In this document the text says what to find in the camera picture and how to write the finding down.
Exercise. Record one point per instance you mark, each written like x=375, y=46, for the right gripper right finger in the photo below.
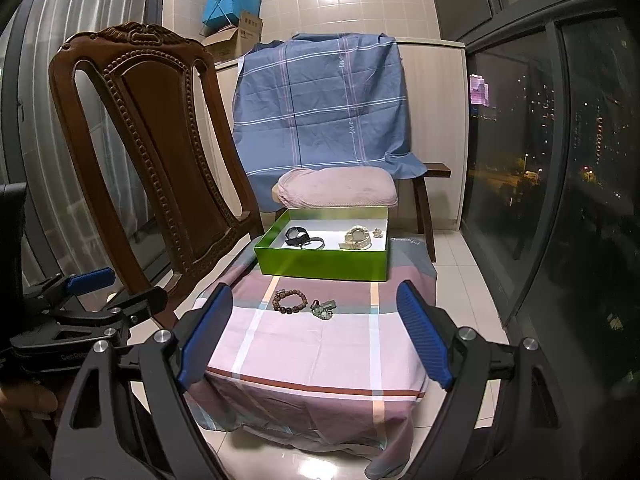
x=504, y=415

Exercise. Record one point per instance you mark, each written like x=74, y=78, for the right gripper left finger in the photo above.
x=126, y=416

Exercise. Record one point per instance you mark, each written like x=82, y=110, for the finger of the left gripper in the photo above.
x=83, y=284
x=140, y=307

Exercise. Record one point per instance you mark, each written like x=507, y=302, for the black digital wristwatch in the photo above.
x=296, y=236

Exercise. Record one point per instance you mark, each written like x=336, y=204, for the cream digital wristwatch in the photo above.
x=356, y=238

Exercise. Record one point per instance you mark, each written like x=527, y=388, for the person left hand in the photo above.
x=31, y=398

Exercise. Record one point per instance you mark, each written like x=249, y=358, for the green jade pendant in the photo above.
x=323, y=310

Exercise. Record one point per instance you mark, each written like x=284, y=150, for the pink plaid table cloth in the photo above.
x=348, y=384

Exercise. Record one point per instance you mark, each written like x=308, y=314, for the green open gift box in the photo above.
x=322, y=258

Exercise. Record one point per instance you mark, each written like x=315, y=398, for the carved brown wooden chair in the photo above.
x=144, y=75

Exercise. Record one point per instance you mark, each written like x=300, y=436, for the pink cushion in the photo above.
x=339, y=187

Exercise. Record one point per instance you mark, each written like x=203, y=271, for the blue plaid hanging cloth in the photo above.
x=321, y=101

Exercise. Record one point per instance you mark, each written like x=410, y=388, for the brown cardboard box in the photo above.
x=233, y=41

